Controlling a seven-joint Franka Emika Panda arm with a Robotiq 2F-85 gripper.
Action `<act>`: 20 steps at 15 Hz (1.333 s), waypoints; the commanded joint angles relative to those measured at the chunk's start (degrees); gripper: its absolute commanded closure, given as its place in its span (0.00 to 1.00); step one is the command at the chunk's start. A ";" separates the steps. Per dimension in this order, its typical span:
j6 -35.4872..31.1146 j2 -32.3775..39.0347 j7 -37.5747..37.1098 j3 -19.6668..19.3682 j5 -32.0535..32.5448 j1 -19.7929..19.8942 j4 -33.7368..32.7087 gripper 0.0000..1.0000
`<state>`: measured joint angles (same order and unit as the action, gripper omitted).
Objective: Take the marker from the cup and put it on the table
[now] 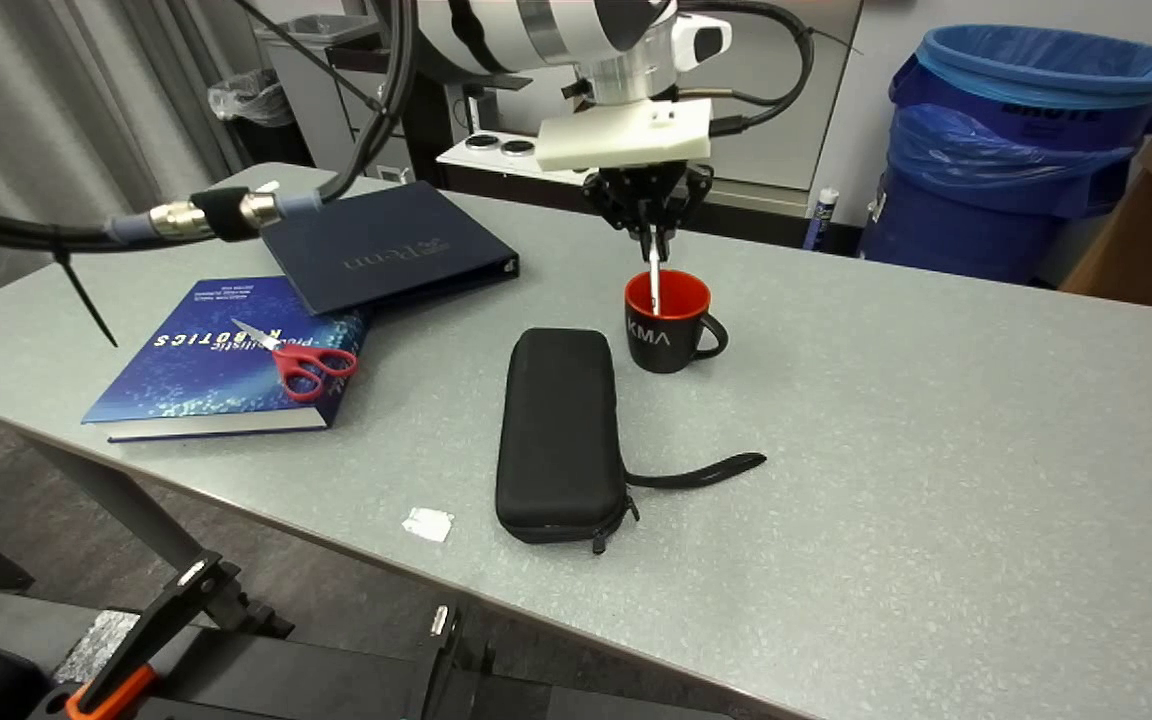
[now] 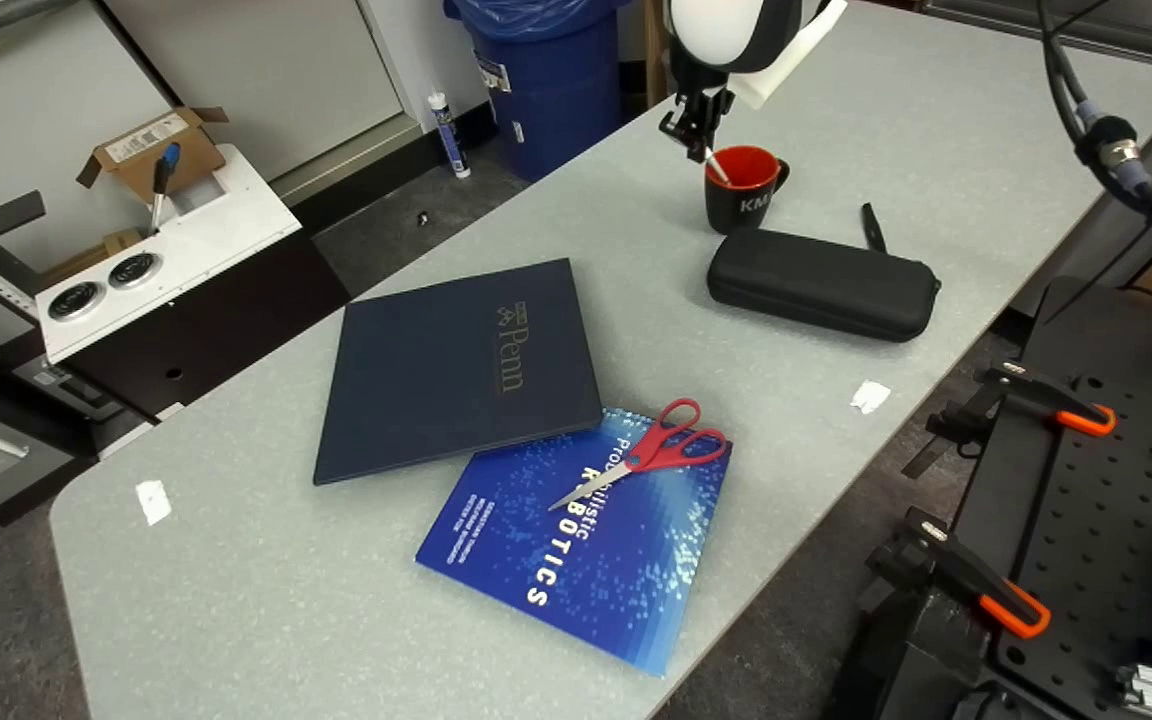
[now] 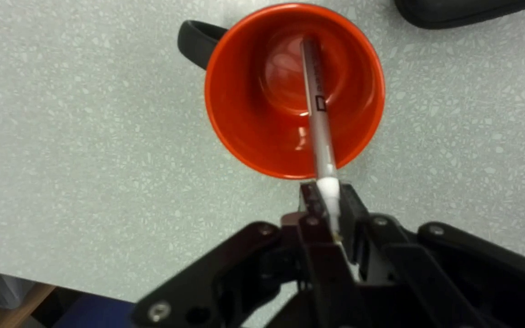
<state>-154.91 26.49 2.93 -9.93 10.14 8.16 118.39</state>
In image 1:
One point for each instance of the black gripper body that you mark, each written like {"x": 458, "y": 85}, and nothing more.
{"x": 649, "y": 185}

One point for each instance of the white marker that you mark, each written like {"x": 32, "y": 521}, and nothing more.
{"x": 659, "y": 291}

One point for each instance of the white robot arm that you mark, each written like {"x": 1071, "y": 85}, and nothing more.
{"x": 539, "y": 35}

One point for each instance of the black mug red inside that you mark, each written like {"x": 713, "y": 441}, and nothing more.
{"x": 663, "y": 340}

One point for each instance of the dark navy binder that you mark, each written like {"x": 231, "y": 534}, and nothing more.
{"x": 390, "y": 245}

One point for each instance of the blue trash bin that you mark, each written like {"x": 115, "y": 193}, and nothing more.
{"x": 1016, "y": 160}

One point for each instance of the white tape piece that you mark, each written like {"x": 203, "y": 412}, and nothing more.
{"x": 426, "y": 525}

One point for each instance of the blue robotics book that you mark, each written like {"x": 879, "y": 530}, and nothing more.
{"x": 203, "y": 361}

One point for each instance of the black zip tie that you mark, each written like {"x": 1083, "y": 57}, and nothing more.
{"x": 81, "y": 303}

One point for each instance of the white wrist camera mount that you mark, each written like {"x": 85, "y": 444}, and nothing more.
{"x": 623, "y": 134}

